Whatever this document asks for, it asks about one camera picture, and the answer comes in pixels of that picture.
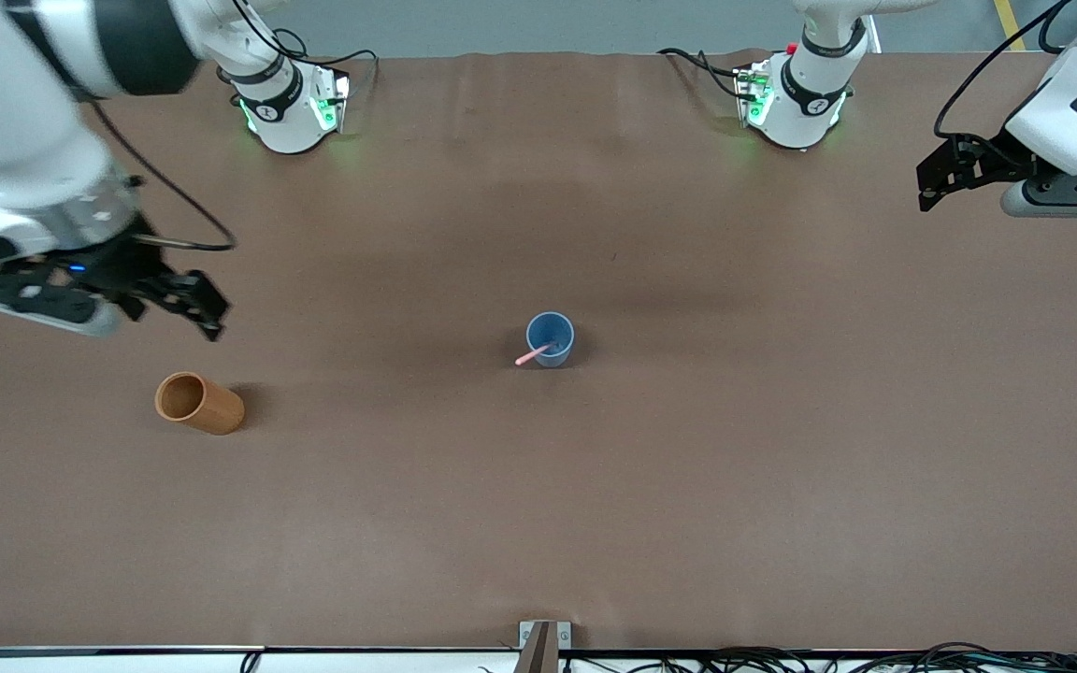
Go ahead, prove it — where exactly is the blue cup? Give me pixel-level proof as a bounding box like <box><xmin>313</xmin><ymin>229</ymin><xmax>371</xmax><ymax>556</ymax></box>
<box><xmin>525</xmin><ymin>311</ymin><xmax>576</xmax><ymax>369</ymax></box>

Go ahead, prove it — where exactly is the brown cylindrical cup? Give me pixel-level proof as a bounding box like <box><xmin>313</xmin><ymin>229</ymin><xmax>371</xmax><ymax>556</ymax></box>
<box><xmin>154</xmin><ymin>371</ymin><xmax>247</xmax><ymax>437</ymax></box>

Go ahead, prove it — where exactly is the brown paper table cover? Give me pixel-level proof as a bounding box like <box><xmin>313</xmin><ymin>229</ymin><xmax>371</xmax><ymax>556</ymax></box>
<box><xmin>0</xmin><ymin>49</ymin><xmax>1077</xmax><ymax>653</ymax></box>

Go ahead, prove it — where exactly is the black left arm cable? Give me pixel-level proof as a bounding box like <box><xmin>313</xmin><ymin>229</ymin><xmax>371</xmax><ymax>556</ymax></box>
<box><xmin>932</xmin><ymin>0</ymin><xmax>1074</xmax><ymax>143</ymax></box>

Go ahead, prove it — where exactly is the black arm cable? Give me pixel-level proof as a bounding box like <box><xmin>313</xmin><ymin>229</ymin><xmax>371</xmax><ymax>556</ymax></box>
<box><xmin>88</xmin><ymin>98</ymin><xmax>237</xmax><ymax>252</ymax></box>
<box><xmin>932</xmin><ymin>0</ymin><xmax>1074</xmax><ymax>143</ymax></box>

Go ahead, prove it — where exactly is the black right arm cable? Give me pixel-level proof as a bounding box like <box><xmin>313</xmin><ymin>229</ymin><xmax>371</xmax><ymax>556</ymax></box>
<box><xmin>88</xmin><ymin>98</ymin><xmax>237</xmax><ymax>252</ymax></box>

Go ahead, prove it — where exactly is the black left base cable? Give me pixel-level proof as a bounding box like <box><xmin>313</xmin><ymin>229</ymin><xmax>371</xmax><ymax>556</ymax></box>
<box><xmin>657</xmin><ymin>47</ymin><xmax>747</xmax><ymax>101</ymax></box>

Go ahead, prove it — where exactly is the black base cable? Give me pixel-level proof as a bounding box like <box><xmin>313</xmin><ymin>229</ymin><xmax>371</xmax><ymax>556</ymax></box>
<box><xmin>272</xmin><ymin>28</ymin><xmax>380</xmax><ymax>87</ymax></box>
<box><xmin>657</xmin><ymin>47</ymin><xmax>747</xmax><ymax>101</ymax></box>

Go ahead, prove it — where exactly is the black right base cable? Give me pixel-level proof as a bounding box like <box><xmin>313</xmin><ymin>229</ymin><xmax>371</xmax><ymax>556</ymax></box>
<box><xmin>272</xmin><ymin>28</ymin><xmax>380</xmax><ymax>87</ymax></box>

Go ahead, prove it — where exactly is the metal bracket with post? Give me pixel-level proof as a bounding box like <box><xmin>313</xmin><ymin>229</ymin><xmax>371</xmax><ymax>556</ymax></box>
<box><xmin>519</xmin><ymin>621</ymin><xmax>572</xmax><ymax>673</ymax></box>

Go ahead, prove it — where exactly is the black cable bundle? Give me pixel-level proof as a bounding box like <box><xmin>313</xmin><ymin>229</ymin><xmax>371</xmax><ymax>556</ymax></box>
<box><xmin>559</xmin><ymin>640</ymin><xmax>1077</xmax><ymax>673</ymax></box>

